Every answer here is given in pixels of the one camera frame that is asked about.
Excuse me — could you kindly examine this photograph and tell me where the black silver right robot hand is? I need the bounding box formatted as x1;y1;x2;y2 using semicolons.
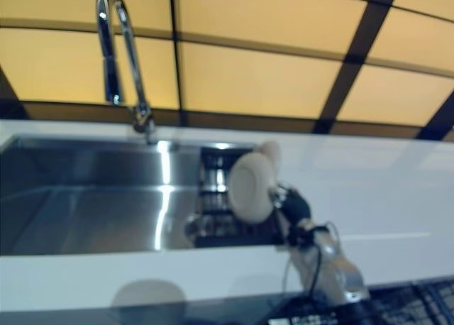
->
267;182;314;231

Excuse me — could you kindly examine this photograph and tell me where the large beige ceramic plate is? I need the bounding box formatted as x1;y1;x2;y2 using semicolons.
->
228;150;277;224

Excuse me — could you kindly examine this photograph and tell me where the small beige ceramic plate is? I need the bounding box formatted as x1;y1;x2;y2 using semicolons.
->
256;140;282;174

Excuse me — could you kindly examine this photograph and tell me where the black dish drying rack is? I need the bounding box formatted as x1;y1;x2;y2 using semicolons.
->
194;145;285;248

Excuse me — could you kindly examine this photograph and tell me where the steel sink drain strainer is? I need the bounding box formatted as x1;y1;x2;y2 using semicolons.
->
183;214;207;238

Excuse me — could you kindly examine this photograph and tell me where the stainless steel sink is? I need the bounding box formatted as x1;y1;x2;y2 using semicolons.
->
0;134;285;257

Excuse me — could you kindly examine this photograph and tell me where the chrome gooseneck kitchen faucet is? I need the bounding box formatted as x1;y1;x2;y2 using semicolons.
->
95;0;157;145

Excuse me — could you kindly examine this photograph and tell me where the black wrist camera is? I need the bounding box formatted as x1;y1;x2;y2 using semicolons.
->
287;225;319;248

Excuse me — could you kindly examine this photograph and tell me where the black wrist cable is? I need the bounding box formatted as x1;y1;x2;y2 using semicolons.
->
308;244;323;298

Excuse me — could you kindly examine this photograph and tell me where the black wire dishwasher rack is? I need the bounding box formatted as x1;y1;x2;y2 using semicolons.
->
368;278;454;325

